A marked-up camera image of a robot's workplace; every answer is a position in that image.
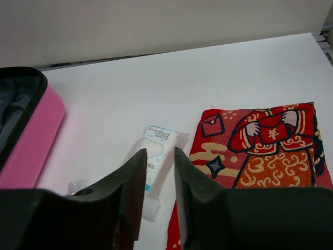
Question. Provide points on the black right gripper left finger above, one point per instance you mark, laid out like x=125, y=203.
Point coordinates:
x=104, y=215

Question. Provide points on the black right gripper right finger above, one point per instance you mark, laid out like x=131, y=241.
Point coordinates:
x=213, y=217

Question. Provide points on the small clear plastic bottle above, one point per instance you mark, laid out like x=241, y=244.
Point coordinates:
x=76, y=187

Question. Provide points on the white wet wipes pack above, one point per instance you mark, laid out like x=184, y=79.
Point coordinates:
x=159, y=143

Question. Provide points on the red patterned towel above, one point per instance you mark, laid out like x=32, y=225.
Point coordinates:
x=278, y=147

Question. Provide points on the pink hard-shell suitcase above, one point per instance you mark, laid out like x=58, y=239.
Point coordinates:
x=31, y=114

